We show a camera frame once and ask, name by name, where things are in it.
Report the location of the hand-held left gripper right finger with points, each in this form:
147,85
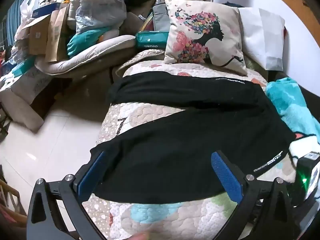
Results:
226,177

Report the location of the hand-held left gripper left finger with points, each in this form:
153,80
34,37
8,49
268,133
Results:
91,177

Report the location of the black pants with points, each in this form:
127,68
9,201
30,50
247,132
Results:
175,142

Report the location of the teal cartoon blanket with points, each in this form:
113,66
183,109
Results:
290,102

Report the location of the quilted patterned bed cover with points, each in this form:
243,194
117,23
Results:
140,112

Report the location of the wooden chair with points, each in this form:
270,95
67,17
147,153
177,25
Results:
10,197

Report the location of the brown armchair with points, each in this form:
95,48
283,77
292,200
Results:
95,80

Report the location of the beige ottoman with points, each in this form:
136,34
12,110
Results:
20,105

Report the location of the beige padded cushion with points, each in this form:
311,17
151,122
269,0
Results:
100,50

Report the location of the teal box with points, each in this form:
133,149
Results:
150,40

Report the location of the cardboard box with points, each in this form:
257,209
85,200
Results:
40,35

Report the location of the floral printed cushion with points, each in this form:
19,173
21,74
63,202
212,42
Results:
190,25

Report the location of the clear plastic bag bundle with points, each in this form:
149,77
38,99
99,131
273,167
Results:
100,7

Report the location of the grey bag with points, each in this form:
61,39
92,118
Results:
160,17

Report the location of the blue box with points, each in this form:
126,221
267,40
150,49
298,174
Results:
47,8

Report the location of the white plastic bag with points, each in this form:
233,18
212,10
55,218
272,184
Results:
27,5

